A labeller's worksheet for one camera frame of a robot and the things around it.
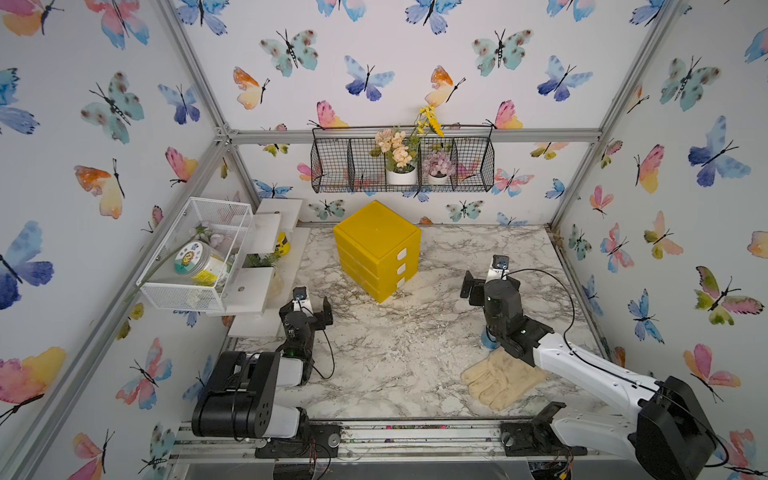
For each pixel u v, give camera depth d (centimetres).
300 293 77
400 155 82
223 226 80
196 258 63
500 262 68
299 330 69
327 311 84
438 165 87
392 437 76
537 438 64
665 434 39
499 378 83
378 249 85
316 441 73
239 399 43
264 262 96
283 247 107
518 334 60
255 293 84
